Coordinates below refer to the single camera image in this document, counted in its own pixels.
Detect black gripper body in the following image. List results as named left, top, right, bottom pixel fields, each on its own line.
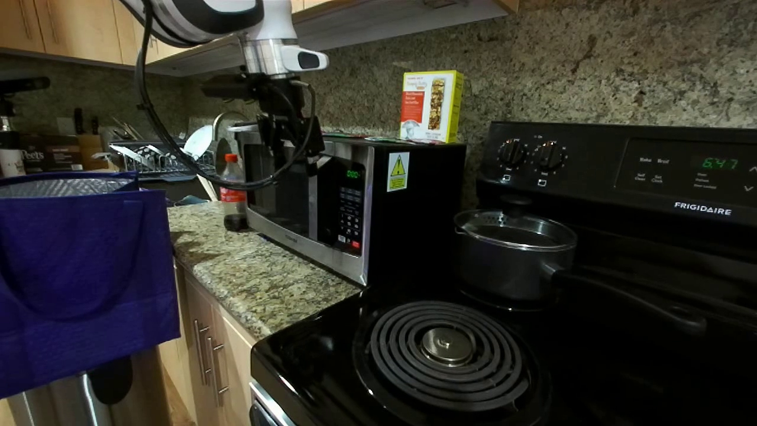
left=256, top=74, right=316, bottom=124

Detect steel framed microwave door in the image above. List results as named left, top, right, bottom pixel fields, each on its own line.
left=238, top=130, right=324, bottom=267

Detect yellow green microwave sticker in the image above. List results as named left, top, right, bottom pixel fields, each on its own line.
left=385, top=150, right=412, bottom=193

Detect black microwave body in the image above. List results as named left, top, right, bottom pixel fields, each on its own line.
left=238, top=128, right=468, bottom=290

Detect cola bottle with red cap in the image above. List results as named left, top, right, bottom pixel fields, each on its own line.
left=217, top=151, right=251, bottom=234

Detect white plate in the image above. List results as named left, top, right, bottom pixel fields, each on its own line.
left=183, top=120, right=221, bottom=166

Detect metal dish rack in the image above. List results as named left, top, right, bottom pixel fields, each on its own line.
left=108, top=137, right=198, bottom=179

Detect yellow food box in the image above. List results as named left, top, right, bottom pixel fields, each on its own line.
left=397, top=69, right=467, bottom=147

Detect wooden knife block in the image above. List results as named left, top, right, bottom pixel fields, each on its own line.
left=68, top=103, right=108, bottom=173

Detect black stove knob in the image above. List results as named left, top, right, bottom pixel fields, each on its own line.
left=494, top=137, right=531, bottom=171
left=531, top=140, right=571, bottom=174

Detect wooden upper cabinet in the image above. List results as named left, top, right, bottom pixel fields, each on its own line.
left=0, top=0, right=523, bottom=77

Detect wooden cabinet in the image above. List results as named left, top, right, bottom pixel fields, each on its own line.
left=0, top=0, right=523, bottom=77
left=157, top=267, right=258, bottom=426

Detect wooden lower cabinet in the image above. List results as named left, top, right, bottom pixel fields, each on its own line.
left=157, top=267, right=258, bottom=426

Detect blue fabric bag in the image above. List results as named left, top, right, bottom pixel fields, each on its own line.
left=0, top=171, right=183, bottom=399

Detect black coil burner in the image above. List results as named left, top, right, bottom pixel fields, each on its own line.
left=353, top=296, right=549, bottom=422

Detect stainless steel trash can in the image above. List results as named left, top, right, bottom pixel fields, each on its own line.
left=4, top=350, right=163, bottom=426

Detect black electric stove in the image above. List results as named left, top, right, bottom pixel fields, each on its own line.
left=248, top=118, right=757, bottom=426

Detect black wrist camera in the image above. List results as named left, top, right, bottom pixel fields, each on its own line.
left=198, top=74, right=270, bottom=101

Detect metal cabinet handle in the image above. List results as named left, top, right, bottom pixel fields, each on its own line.
left=209, top=334, right=232, bottom=408
left=195, top=321, right=215, bottom=387

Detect steel pot with black handle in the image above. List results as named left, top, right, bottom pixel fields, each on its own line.
left=452, top=209, right=711, bottom=338

